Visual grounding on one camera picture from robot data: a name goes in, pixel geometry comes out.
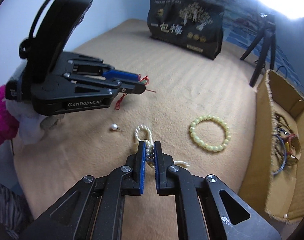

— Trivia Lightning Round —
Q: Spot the white pearl necklace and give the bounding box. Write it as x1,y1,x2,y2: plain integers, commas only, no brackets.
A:
134,124,190,172

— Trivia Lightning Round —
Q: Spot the green jade pendant red cord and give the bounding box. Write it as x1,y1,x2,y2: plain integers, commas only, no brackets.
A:
114,74,157,111

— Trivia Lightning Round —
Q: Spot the brown wooden bead necklace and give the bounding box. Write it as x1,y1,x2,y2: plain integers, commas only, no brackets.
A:
273,112,296,140

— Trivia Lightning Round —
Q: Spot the pink sleeve forearm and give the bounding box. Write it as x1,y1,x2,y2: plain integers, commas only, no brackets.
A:
0,85,19,146

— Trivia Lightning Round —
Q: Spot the gloved left hand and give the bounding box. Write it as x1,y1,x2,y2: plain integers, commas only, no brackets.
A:
6,99,65,145

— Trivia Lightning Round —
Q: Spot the tan blanket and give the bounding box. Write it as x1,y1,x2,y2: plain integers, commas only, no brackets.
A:
13,18,275,240

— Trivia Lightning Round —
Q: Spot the black printed bag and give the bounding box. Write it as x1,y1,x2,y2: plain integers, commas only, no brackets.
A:
147,0,224,60

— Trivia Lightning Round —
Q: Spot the cardboard box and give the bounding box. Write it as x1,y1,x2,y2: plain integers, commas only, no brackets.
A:
239,70,304,224

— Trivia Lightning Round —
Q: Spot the blue bangle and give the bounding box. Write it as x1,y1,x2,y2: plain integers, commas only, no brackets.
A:
272,128,296,176

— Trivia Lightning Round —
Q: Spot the blue checkered bedsheet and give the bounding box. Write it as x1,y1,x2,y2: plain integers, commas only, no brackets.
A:
222,14,300,84

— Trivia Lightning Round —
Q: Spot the black tripod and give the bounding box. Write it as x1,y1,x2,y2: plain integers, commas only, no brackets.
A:
240,13,276,87

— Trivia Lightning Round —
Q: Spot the cream bead bracelet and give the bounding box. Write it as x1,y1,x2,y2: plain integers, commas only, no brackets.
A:
189,114,232,153

